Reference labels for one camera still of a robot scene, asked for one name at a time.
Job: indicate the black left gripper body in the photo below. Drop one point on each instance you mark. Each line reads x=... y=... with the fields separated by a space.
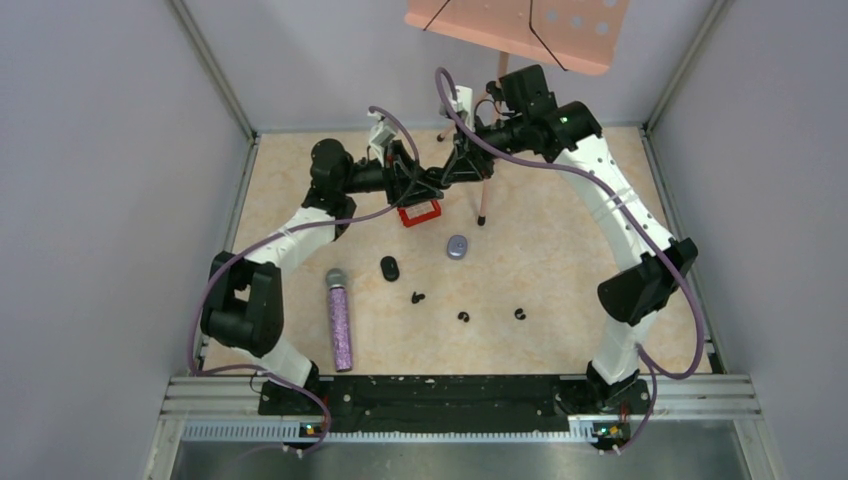
x=393 y=177

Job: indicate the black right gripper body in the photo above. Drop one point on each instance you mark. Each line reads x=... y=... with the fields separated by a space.
x=480 y=161

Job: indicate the silver blue earbud charging case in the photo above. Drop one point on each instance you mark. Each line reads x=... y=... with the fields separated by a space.
x=457 y=247

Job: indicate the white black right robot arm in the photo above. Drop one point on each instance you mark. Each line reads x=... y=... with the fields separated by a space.
x=652 y=262

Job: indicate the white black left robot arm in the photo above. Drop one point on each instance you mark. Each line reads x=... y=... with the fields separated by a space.
x=242 y=307

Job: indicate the black oval earbud case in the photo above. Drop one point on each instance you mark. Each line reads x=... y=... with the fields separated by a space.
x=389 y=268

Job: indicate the red toy window brick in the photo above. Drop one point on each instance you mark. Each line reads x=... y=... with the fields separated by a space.
x=417 y=214

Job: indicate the purple glitter microphone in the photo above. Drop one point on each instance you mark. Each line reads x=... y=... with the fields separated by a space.
x=339 y=315

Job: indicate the pink music stand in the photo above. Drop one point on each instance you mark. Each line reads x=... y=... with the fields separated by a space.
x=575 y=36

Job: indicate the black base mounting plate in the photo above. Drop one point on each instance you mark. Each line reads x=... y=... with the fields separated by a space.
x=442 y=404

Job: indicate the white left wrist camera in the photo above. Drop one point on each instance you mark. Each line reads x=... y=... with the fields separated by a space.
x=381 y=134

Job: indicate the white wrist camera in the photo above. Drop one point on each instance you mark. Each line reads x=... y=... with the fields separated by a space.
x=381 y=134
x=462 y=102

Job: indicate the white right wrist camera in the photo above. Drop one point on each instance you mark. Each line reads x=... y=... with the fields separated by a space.
x=462 y=102

